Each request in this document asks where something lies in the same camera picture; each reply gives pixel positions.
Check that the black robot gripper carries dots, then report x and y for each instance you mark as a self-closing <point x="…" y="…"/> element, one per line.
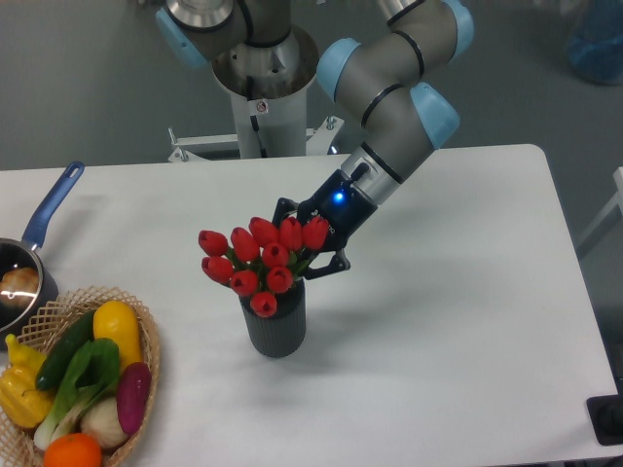
<point x="339" y="202"/>

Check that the red tulip bouquet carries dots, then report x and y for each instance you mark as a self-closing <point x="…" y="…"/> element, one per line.
<point x="262" y="262"/>

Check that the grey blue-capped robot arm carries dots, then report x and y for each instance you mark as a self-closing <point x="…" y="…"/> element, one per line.
<point x="380" y="85"/>

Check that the dark grey ribbed vase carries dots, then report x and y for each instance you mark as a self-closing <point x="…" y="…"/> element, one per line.
<point x="283" y="333"/>

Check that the purple eggplant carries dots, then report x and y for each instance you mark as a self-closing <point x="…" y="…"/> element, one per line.
<point x="132" y="394"/>

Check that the green cucumber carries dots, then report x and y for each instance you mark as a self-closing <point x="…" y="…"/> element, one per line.
<point x="55" y="366"/>

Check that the green bok choy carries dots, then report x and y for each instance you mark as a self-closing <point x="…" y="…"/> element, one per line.
<point x="93" y="371"/>

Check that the white garlic bulb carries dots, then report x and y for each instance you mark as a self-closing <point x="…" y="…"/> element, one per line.
<point x="101" y="423"/>

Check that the bread roll in pan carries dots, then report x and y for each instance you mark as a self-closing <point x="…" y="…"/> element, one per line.
<point x="19" y="288"/>

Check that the orange fruit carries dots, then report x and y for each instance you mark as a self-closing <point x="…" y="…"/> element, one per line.
<point x="73" y="450"/>

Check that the yellow bell pepper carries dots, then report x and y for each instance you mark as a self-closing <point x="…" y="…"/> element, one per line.
<point x="24" y="404"/>

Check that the blue translucent container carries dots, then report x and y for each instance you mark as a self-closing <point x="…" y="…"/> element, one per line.
<point x="594" y="48"/>

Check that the black device at table edge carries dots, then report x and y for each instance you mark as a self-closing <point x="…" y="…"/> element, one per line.
<point x="606" y="417"/>

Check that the woven wicker basket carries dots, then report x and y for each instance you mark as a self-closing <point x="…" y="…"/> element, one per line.
<point x="43" y="330"/>

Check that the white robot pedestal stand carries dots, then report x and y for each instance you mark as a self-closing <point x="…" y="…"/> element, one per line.
<point x="268" y="90"/>

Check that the blue-handled saucepan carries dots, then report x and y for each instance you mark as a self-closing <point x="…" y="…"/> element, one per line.
<point x="23" y="253"/>

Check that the white frame at right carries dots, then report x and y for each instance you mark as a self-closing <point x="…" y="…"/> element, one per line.
<point x="604" y="221"/>

